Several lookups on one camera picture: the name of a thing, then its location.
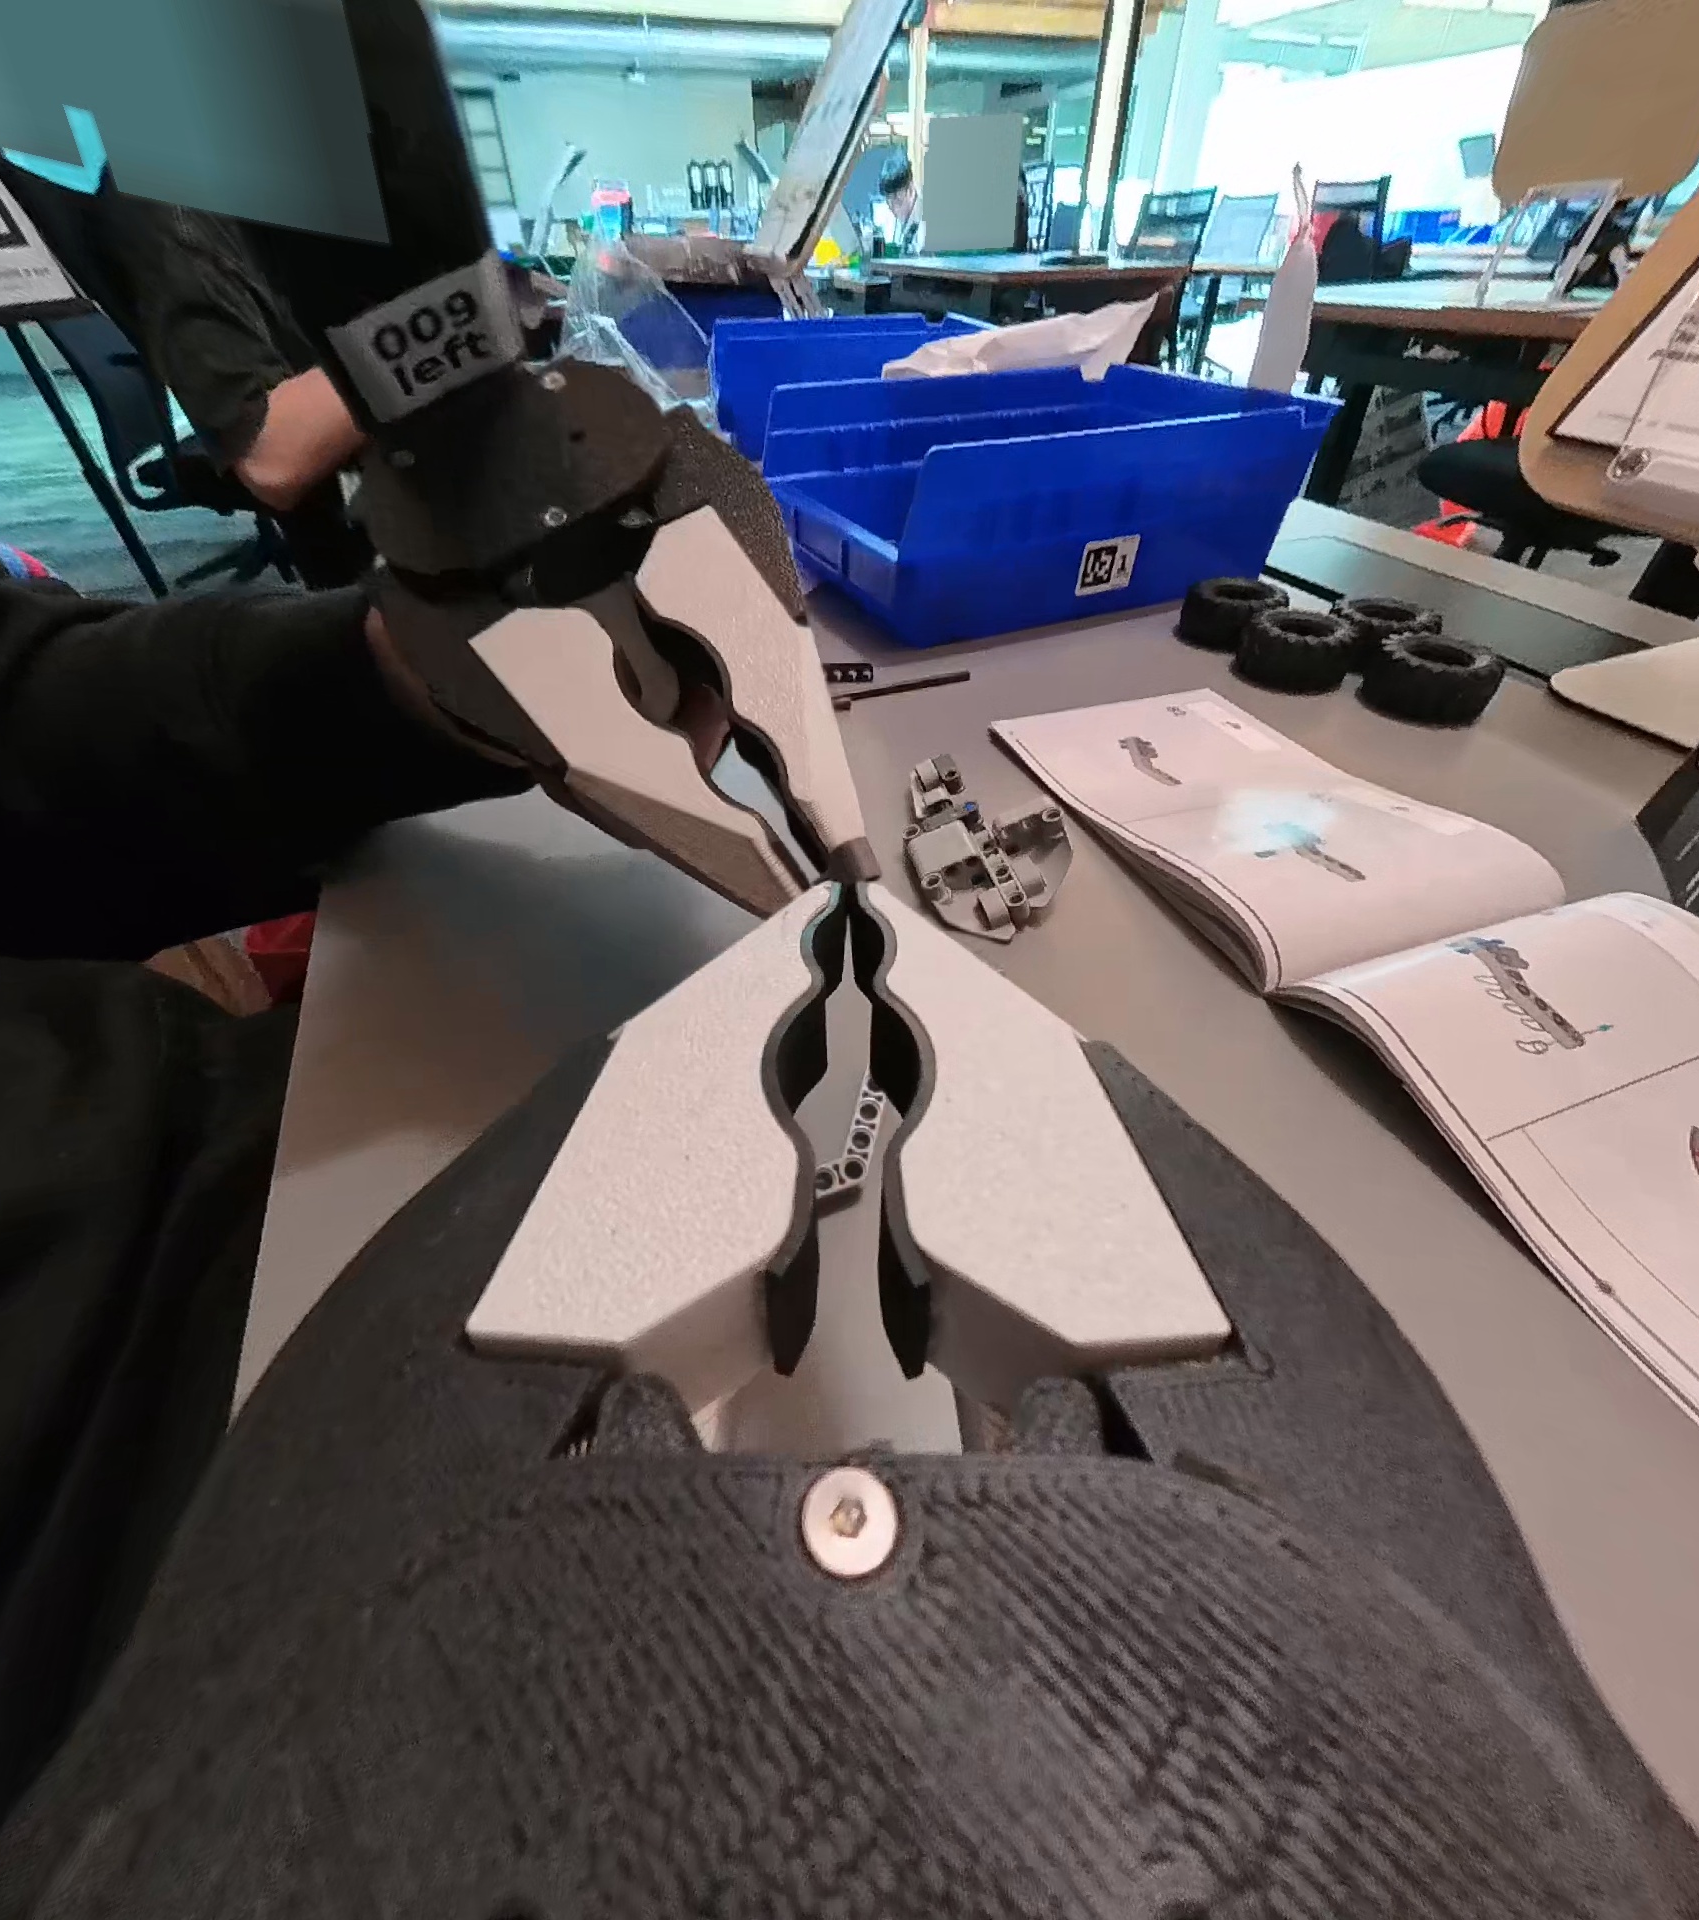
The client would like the person's dark clothing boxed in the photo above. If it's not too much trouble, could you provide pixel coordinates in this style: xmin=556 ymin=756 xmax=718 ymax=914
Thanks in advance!
xmin=0 ymin=884 xmax=318 ymax=1920

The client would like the person's left forearm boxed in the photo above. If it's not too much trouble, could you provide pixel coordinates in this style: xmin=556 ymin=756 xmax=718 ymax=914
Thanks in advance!
xmin=0 ymin=524 xmax=536 ymax=961

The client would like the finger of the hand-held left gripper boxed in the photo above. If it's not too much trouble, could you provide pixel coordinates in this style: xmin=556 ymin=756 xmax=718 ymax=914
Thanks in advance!
xmin=624 ymin=502 xmax=882 ymax=879
xmin=466 ymin=588 xmax=814 ymax=920

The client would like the white instruction booklet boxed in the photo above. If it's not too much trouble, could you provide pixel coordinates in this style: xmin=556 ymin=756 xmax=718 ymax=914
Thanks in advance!
xmin=988 ymin=686 xmax=1699 ymax=1532

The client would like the grey angled beam blue pin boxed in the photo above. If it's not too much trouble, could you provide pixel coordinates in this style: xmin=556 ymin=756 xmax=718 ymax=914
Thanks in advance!
xmin=812 ymin=1072 xmax=900 ymax=1202

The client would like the white crumpled paper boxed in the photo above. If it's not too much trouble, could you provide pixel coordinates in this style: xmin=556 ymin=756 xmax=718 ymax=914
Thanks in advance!
xmin=880 ymin=292 xmax=1164 ymax=384

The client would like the clear plastic bag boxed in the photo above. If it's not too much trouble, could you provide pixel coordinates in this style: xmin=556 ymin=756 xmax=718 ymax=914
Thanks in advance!
xmin=562 ymin=240 xmax=792 ymax=378

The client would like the blue plastic bin with label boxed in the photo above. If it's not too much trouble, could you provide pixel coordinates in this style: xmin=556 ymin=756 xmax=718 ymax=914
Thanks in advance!
xmin=764 ymin=363 xmax=1344 ymax=649

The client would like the grey brick assembly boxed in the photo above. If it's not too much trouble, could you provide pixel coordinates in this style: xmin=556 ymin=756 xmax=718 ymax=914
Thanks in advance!
xmin=904 ymin=753 xmax=1076 ymax=944

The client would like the brown cardboard sheet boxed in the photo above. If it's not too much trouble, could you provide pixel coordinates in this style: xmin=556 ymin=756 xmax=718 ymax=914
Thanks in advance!
xmin=1494 ymin=0 xmax=1699 ymax=199

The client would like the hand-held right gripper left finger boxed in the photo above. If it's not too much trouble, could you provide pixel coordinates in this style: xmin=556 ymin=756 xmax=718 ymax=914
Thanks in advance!
xmin=464 ymin=881 xmax=852 ymax=1411

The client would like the white bottle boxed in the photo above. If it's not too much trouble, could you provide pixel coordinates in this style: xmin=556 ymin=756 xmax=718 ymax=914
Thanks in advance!
xmin=1246 ymin=164 xmax=1320 ymax=396

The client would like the background wooden table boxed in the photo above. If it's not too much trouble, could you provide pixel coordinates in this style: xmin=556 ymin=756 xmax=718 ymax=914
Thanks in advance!
xmin=872 ymin=252 xmax=1608 ymax=348

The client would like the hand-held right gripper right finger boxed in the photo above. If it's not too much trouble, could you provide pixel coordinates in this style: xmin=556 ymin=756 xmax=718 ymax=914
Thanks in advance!
xmin=850 ymin=881 xmax=1234 ymax=1411

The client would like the white instruction sign board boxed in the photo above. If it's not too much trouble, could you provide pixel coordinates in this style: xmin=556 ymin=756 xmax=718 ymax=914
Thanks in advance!
xmin=1522 ymin=60 xmax=1699 ymax=530

